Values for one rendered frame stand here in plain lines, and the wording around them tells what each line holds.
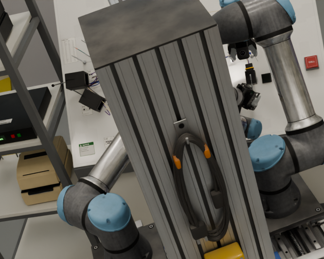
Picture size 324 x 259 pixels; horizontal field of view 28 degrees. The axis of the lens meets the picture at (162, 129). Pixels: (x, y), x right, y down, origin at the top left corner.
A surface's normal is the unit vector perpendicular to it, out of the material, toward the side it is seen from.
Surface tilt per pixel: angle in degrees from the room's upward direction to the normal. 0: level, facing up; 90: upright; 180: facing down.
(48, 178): 72
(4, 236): 0
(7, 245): 0
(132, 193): 90
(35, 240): 0
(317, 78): 46
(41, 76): 77
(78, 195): 11
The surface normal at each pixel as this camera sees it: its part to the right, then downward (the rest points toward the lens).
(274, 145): -0.38, -0.72
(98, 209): -0.16, -0.74
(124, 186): -0.07, 0.61
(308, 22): -0.24, -0.09
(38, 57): 0.17, 0.34
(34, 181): -0.10, 0.33
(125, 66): 0.23, 0.53
